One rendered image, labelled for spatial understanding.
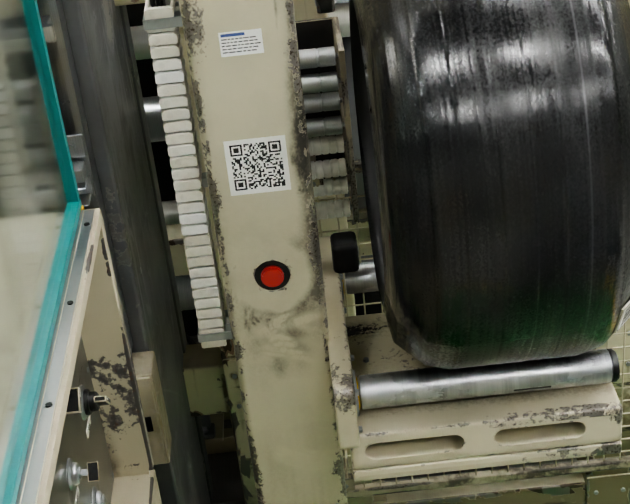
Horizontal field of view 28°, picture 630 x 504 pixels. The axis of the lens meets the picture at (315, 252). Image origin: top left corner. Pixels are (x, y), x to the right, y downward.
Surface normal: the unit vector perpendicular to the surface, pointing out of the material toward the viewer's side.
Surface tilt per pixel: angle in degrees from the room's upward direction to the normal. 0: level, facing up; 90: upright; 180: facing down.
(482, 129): 62
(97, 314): 90
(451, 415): 0
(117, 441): 90
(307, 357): 90
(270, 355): 90
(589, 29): 45
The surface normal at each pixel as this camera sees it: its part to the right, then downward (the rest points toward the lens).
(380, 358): -0.10, -0.85
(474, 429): 0.05, 0.51
